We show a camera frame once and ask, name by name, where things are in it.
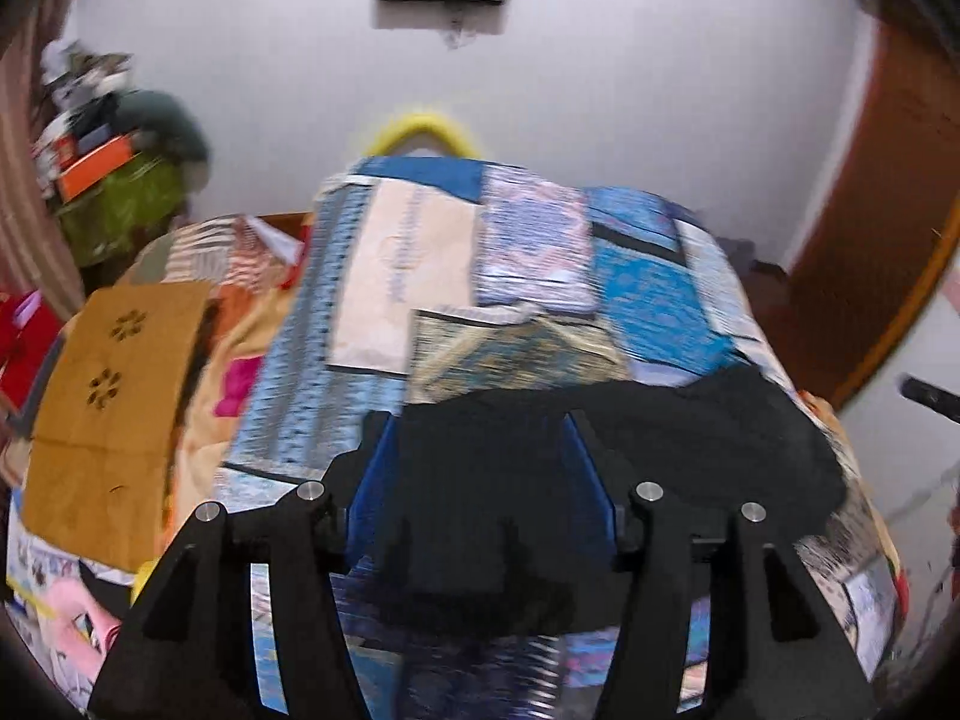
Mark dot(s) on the black zip hoodie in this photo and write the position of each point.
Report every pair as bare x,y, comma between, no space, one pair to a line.
509,510

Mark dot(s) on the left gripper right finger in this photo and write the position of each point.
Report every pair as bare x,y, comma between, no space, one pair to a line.
775,649

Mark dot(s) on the striped red curtain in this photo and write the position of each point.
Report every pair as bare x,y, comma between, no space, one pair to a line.
34,253

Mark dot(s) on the wooden laptop tray table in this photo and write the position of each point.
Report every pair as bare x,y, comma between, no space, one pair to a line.
102,441

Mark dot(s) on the wooden door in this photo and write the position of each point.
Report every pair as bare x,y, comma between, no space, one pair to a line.
888,228

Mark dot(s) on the blue patchwork bed quilt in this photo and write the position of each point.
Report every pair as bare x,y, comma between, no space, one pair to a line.
426,280

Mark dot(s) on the orange box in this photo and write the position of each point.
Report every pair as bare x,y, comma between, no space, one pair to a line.
94,166

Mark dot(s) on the striped folded cloth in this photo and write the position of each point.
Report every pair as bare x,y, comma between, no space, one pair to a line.
242,251

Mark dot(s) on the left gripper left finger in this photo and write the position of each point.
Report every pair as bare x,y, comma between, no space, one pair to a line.
186,647

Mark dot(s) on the dark green plush pillow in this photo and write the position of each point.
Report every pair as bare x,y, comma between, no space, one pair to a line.
166,123

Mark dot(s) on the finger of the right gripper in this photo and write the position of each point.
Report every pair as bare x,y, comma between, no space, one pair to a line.
936,399

